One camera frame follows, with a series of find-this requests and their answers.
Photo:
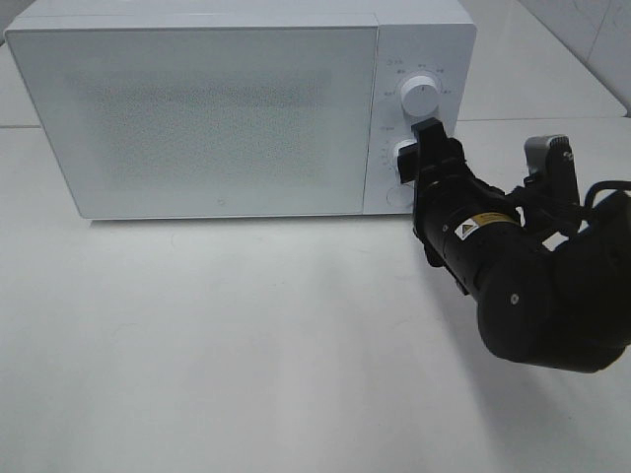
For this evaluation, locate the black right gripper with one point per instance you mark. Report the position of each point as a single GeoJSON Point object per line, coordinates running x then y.
{"type": "Point", "coordinates": [466, 226]}

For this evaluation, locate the white timer knob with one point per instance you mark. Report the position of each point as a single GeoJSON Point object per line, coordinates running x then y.
{"type": "Point", "coordinates": [394, 152]}

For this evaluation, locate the white round door-release button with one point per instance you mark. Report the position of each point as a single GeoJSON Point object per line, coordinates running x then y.
{"type": "Point", "coordinates": [401, 196]}

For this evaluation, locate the white microwave door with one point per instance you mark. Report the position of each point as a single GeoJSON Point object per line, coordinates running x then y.
{"type": "Point", "coordinates": [204, 123]}

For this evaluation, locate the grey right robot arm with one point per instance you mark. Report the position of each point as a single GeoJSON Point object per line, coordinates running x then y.
{"type": "Point", "coordinates": [548, 267]}

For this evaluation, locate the white upper power knob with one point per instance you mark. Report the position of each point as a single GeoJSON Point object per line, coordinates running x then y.
{"type": "Point", "coordinates": [420, 94]}

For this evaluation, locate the white microwave oven body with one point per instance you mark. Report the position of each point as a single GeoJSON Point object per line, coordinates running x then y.
{"type": "Point", "coordinates": [434, 37]}

